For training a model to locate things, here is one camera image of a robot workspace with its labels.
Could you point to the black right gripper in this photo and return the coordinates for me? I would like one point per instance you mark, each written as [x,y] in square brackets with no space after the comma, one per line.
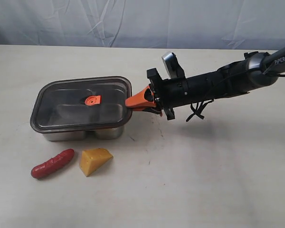
[169,93]

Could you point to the stainless steel lunch box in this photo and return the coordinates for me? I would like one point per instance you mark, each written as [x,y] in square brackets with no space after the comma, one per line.
[80,133]

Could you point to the dark transparent lunch box lid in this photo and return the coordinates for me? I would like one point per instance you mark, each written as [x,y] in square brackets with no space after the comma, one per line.
[80,102]

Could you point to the yellow toy cheese wedge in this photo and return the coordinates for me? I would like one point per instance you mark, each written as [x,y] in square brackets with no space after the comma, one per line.
[93,159]

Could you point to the red toy sausage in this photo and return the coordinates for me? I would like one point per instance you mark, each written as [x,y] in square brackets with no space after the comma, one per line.
[53,164]

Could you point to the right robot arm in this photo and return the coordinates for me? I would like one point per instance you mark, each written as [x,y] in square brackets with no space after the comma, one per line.
[257,70]

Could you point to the white backdrop cloth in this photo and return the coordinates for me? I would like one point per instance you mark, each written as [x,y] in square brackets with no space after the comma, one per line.
[218,24]

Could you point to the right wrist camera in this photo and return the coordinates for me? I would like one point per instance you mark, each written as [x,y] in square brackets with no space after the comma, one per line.
[172,66]

